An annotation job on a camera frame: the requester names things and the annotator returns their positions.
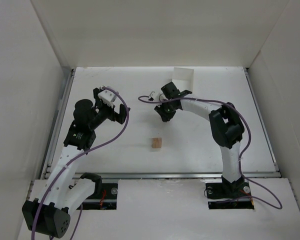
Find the light wood block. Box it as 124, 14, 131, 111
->
151, 137, 163, 151

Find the white perforated box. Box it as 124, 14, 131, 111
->
171, 67, 195, 92

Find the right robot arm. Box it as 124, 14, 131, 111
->
154, 82, 245, 194

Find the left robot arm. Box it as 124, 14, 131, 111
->
22, 86, 130, 239

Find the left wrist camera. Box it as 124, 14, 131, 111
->
97, 86, 117, 109

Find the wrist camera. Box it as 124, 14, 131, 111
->
148, 91, 163, 102
97, 86, 117, 109

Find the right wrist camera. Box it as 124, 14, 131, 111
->
148, 91, 163, 102

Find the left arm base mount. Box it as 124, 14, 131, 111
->
80, 172, 119, 211

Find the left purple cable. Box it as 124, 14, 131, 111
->
31, 87, 130, 240

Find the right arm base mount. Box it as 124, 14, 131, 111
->
204, 181, 255, 210

